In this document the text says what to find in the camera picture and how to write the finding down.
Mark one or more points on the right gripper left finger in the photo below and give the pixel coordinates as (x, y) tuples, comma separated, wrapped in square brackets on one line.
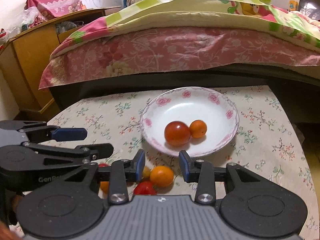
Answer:
[(123, 171)]

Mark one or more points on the pink floral bed sheet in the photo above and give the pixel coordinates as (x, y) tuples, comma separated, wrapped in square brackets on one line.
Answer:
[(175, 49)]

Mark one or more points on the dark brown longan fruit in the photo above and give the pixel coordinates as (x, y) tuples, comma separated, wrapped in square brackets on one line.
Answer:
[(146, 173)]

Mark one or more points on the dark picture frame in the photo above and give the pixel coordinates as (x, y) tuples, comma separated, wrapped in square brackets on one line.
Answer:
[(310, 8)]

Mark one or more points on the dark bed frame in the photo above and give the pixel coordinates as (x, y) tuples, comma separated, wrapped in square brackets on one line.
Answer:
[(297, 93)]

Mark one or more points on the red oval tomato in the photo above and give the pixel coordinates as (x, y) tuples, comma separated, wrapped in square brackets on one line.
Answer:
[(145, 188)]

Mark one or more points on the pink lace cloth cover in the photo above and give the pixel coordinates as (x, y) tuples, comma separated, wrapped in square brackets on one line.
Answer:
[(51, 9)]

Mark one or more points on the wooden cabinet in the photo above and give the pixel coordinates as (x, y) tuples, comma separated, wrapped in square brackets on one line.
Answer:
[(26, 55)]

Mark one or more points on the white floral rimmed plate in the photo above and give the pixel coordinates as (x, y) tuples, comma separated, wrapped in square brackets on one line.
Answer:
[(188, 104)]

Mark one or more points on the small red tomato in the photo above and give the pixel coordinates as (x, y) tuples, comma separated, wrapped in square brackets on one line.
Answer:
[(103, 165)]

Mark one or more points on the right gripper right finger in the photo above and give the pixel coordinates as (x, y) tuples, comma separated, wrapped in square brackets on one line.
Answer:
[(200, 172)]

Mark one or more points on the large red tomato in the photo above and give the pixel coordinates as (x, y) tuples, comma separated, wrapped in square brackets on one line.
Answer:
[(177, 133)]

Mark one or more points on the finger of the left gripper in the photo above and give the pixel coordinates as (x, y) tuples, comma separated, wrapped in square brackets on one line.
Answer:
[(58, 155), (47, 133)]

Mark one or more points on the yellow-orange mandarin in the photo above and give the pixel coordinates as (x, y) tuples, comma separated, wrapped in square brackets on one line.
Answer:
[(161, 176)]

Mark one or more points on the small orange mandarin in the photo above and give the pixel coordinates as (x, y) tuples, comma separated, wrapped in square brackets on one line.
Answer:
[(198, 129)]

